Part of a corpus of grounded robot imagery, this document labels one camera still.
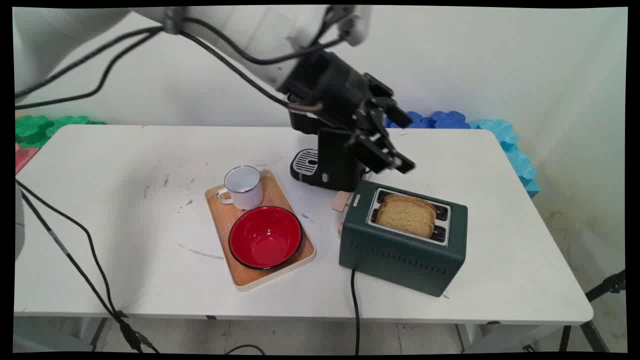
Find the dark green toaster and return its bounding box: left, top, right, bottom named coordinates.
left=331, top=179, right=469, bottom=298

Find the white enamel mug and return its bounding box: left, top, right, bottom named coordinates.
left=216, top=165, right=265, bottom=211

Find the green foam mat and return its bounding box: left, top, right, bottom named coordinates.
left=15, top=115, right=107, bottom=149

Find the black tripod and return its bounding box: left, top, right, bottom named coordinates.
left=558, top=269, right=627, bottom=354

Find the red enamel bowl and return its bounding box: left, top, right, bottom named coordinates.
left=228, top=205, right=304, bottom=271

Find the black floor cable loop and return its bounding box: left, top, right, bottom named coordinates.
left=223, top=344, right=267, bottom=356

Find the black toaster power cable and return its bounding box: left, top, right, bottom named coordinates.
left=350, top=268, right=362, bottom=356

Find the black coffee machine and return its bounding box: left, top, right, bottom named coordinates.
left=288, top=109, right=372, bottom=192

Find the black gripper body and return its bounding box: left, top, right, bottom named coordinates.
left=278, top=49, right=396, bottom=147

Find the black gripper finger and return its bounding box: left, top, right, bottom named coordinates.
left=348, top=126, right=417, bottom=175
left=364, top=73, right=415, bottom=130

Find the light blue foam mat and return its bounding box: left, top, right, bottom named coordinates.
left=469, top=118, right=541, bottom=199

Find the toasted bread slice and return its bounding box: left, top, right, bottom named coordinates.
left=375, top=199, right=435, bottom=239
left=383, top=193, right=438, bottom=219

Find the black cable with connector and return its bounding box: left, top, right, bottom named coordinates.
left=15, top=179, right=162, bottom=355

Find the wooden serving tray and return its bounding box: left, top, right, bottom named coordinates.
left=204, top=169, right=317, bottom=293

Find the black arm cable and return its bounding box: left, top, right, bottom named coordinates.
left=14, top=25, right=166, bottom=111
left=170, top=6, right=357, bottom=113

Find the pink foam mat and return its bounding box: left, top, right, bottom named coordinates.
left=15, top=144, right=41, bottom=175

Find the dark blue foam mat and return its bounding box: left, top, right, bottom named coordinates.
left=384, top=110, right=482, bottom=130

